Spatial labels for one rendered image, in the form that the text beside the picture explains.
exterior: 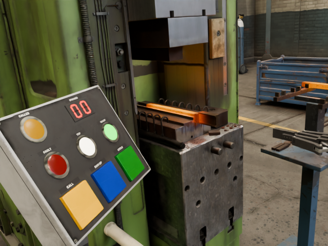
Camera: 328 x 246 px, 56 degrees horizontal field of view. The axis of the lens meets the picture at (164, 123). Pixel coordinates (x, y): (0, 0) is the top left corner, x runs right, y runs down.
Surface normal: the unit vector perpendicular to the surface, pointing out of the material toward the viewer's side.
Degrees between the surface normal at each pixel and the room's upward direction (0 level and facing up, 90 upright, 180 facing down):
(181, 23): 90
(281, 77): 89
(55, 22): 89
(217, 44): 90
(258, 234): 0
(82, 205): 60
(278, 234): 0
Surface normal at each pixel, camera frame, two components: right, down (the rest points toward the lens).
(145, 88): 0.67, 0.18
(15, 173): -0.39, 0.30
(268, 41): -0.82, 0.23
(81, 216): 0.76, -0.43
